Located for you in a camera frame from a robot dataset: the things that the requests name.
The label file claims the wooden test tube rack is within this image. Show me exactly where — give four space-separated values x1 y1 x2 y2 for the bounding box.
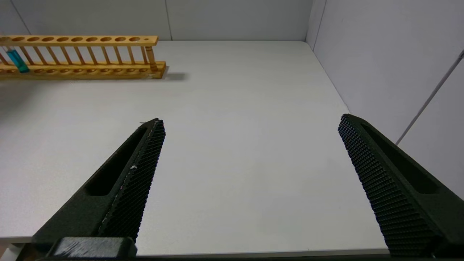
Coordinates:
0 35 167 80

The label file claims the glass test tube blue pigment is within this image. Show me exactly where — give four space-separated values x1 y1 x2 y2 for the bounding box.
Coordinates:
5 46 30 73

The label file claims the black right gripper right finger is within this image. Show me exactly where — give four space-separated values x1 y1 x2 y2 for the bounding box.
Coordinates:
338 113 464 256

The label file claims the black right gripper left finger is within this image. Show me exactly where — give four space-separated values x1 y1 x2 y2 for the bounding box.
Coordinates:
32 118 166 257

